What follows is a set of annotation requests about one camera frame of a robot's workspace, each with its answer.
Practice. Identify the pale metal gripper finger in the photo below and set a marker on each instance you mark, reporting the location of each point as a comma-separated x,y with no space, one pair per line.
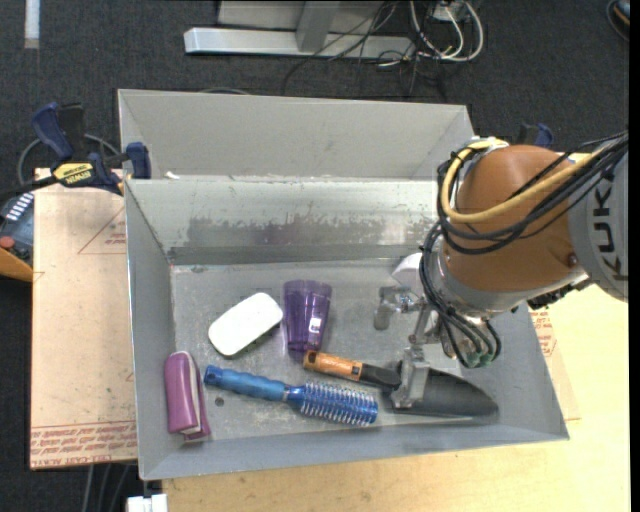
411,380
383,312

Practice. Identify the clear purple plastic cup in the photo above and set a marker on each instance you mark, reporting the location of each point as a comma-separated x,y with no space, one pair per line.
306,315

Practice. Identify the blue round hairbrush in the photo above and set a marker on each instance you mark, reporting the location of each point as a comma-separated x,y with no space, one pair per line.
320,400

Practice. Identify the grey metal bin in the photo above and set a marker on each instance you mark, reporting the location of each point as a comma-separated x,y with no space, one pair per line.
300,140

